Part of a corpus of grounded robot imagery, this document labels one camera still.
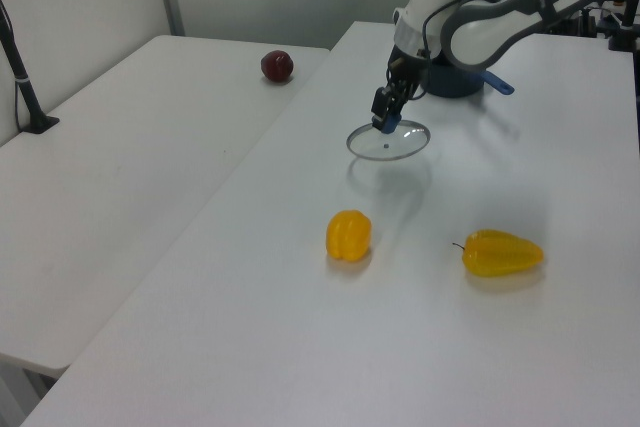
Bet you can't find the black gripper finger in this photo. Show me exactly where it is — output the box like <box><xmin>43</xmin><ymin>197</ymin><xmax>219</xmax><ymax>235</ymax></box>
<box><xmin>370</xmin><ymin>87</ymin><xmax>393</xmax><ymax>130</ymax></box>
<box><xmin>387</xmin><ymin>91</ymin><xmax>410</xmax><ymax>121</ymax></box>

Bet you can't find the black Franka gripper body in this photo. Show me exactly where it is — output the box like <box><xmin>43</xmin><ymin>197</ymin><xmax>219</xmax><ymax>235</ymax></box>
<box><xmin>387</xmin><ymin>44</ymin><xmax>432</xmax><ymax>101</ymax></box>

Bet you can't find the glass lid with blue knob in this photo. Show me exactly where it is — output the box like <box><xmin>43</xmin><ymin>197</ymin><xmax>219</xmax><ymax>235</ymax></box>
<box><xmin>345</xmin><ymin>114</ymin><xmax>432</xmax><ymax>163</ymax></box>

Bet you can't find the dark blue saucepan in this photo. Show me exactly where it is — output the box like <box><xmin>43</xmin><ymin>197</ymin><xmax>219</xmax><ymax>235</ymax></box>
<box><xmin>423</xmin><ymin>54</ymin><xmax>516</xmax><ymax>99</ymax></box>

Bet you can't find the dark red apple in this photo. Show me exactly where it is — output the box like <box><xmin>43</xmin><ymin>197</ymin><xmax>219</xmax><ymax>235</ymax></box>
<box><xmin>259</xmin><ymin>49</ymin><xmax>295</xmax><ymax>84</ymax></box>

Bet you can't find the short yellow bell pepper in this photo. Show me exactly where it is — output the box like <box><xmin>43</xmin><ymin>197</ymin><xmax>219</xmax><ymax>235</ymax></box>
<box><xmin>325</xmin><ymin>209</ymin><xmax>374</xmax><ymax>263</ymax></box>

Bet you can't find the long yellow bell pepper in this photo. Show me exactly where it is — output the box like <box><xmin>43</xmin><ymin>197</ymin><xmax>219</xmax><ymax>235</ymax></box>
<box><xmin>452</xmin><ymin>229</ymin><xmax>545</xmax><ymax>279</ymax></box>

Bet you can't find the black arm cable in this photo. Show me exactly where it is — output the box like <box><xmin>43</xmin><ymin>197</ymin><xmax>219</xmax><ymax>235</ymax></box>
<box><xmin>421</xmin><ymin>0</ymin><xmax>512</xmax><ymax>59</ymax></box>

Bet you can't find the black camera stand pole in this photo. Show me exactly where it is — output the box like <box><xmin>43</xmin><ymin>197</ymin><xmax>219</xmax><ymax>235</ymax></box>
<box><xmin>0</xmin><ymin>0</ymin><xmax>61</xmax><ymax>135</ymax></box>
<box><xmin>607</xmin><ymin>0</ymin><xmax>640</xmax><ymax>53</ymax></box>

